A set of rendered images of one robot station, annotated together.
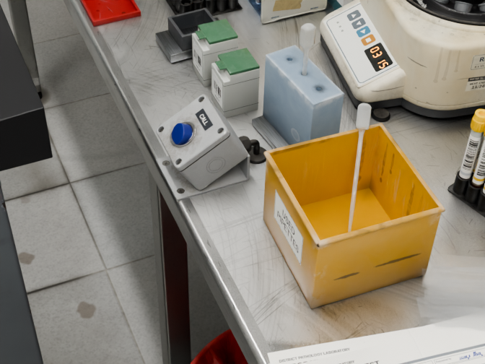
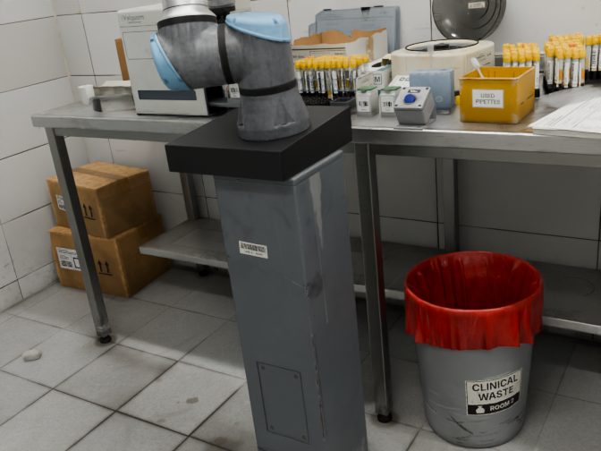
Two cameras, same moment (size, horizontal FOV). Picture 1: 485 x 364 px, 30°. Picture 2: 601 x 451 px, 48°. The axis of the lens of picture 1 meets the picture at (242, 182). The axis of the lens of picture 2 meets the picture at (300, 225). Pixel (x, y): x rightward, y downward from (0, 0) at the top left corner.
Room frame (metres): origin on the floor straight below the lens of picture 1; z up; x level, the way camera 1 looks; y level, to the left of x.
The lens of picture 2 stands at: (-0.40, 1.10, 1.26)
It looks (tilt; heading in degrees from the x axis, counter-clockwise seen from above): 22 degrees down; 328
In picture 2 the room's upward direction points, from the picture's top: 7 degrees counter-clockwise
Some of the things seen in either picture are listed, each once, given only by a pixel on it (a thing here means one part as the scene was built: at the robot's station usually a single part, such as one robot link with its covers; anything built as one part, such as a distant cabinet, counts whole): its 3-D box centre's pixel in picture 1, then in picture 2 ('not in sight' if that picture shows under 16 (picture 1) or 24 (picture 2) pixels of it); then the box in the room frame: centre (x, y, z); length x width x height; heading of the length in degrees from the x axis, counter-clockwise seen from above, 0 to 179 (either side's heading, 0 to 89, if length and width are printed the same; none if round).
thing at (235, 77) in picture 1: (235, 82); (391, 101); (0.86, 0.01, 0.91); 0.05 x 0.04 x 0.07; 114
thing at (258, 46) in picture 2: not in sight; (258, 47); (0.77, 0.42, 1.11); 0.13 x 0.12 x 0.14; 54
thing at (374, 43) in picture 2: not in sight; (334, 61); (1.32, -0.16, 0.95); 0.29 x 0.25 x 0.15; 114
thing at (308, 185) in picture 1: (346, 214); (497, 94); (0.63, -0.11, 0.93); 0.13 x 0.13 x 0.10; 22
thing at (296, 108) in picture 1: (301, 107); (432, 90); (0.80, -0.06, 0.92); 0.10 x 0.07 x 0.10; 31
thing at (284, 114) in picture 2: not in sight; (270, 105); (0.77, 0.41, 0.99); 0.15 x 0.15 x 0.10
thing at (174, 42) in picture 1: (194, 33); (343, 106); (0.98, 0.07, 0.89); 0.09 x 0.05 x 0.04; 117
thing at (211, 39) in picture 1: (215, 53); (367, 100); (0.92, 0.04, 0.91); 0.05 x 0.04 x 0.07; 114
